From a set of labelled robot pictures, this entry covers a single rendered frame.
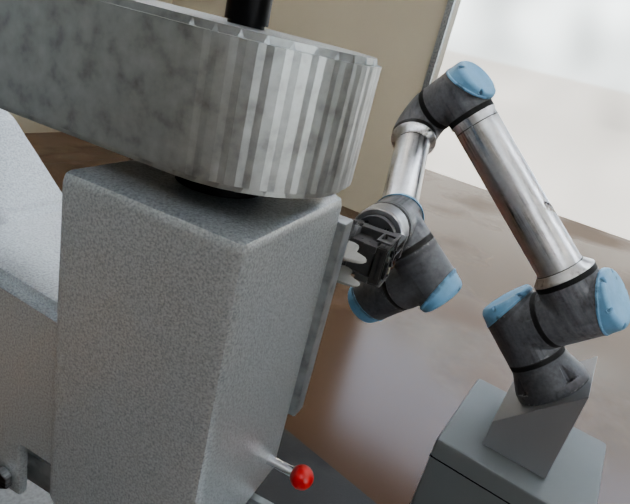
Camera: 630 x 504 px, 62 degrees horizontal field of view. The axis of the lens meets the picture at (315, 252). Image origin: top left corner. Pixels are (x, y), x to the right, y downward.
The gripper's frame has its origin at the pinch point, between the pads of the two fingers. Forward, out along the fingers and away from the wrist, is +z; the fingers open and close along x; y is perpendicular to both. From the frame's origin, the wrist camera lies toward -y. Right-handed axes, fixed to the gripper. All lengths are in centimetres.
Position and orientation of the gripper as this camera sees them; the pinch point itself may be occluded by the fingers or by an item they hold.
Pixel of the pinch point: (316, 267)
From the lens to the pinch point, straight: 69.3
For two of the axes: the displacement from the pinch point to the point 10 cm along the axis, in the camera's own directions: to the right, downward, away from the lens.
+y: 8.9, 3.5, -2.9
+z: -4.0, 2.7, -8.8
